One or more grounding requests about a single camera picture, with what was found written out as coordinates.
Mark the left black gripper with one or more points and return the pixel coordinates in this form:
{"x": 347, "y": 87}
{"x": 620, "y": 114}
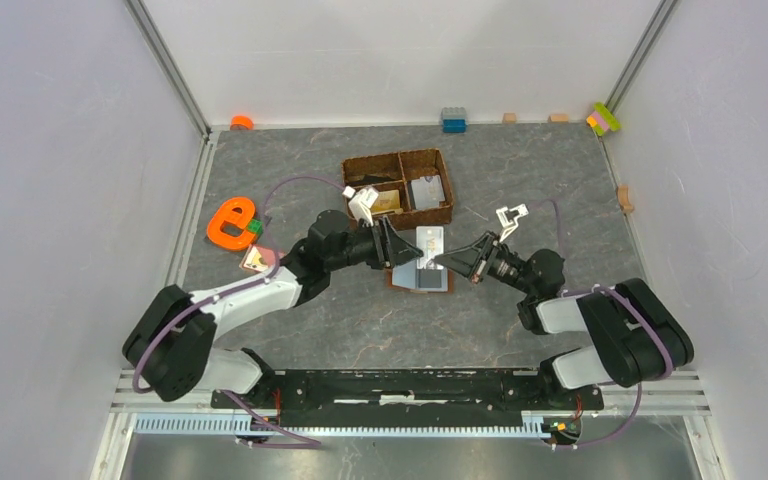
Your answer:
{"x": 389, "y": 248}

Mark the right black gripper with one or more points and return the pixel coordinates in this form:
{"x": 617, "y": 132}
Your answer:
{"x": 469, "y": 260}

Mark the brown leather card holder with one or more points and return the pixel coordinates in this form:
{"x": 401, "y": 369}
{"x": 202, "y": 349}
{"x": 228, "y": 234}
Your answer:
{"x": 410, "y": 277}

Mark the white VIP card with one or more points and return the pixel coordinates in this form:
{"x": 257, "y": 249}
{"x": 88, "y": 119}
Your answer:
{"x": 431, "y": 240}

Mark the dark grey card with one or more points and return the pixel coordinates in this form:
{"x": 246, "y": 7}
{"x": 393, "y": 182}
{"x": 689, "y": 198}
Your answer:
{"x": 432, "y": 280}

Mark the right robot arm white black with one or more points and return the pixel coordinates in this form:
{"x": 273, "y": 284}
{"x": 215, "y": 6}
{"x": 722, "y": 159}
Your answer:
{"x": 633, "y": 336}

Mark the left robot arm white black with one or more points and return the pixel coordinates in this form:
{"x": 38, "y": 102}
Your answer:
{"x": 173, "y": 346}

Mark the gold card in basket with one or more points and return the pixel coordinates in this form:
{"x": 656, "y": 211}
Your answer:
{"x": 387, "y": 201}

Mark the white cards in basket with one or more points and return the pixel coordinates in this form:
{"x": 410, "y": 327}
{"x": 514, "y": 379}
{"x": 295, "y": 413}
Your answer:
{"x": 427, "y": 192}

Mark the black card in basket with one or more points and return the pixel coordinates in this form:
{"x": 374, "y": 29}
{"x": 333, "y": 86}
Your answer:
{"x": 366, "y": 180}

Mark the pink card on table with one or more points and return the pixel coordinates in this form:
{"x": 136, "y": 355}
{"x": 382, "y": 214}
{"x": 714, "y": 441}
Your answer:
{"x": 259, "y": 259}

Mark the brown wicker divided basket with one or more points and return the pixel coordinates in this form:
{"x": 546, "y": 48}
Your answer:
{"x": 406, "y": 166}

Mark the blue grey toy brick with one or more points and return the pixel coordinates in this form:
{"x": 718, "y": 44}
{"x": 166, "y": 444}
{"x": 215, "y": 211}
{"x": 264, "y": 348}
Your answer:
{"x": 453, "y": 120}

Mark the green toy block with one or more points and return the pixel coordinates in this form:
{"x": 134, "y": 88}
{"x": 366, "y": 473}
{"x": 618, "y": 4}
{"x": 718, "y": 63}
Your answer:
{"x": 255, "y": 227}

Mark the orange plastic letter toy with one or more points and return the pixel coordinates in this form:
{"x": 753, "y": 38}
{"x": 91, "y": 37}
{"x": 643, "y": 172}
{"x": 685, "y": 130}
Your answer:
{"x": 226, "y": 229}

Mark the wooden arch block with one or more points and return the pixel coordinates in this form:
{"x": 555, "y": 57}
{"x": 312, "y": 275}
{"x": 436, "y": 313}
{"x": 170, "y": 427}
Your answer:
{"x": 624, "y": 200}

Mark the green pink yellow brick stack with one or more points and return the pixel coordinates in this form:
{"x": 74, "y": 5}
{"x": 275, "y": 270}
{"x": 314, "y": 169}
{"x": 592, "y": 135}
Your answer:
{"x": 602, "y": 121}

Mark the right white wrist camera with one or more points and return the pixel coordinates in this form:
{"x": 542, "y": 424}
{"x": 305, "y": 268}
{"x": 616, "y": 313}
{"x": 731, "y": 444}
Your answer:
{"x": 509, "y": 218}

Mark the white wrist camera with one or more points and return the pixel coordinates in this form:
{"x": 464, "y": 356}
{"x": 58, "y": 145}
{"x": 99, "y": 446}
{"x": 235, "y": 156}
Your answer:
{"x": 360, "y": 203}
{"x": 509, "y": 218}

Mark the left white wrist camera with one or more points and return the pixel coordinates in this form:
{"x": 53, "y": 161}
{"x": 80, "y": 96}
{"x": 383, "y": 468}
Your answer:
{"x": 360, "y": 203}

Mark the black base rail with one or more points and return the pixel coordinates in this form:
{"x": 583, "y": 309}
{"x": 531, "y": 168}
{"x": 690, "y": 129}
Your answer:
{"x": 483, "y": 397}

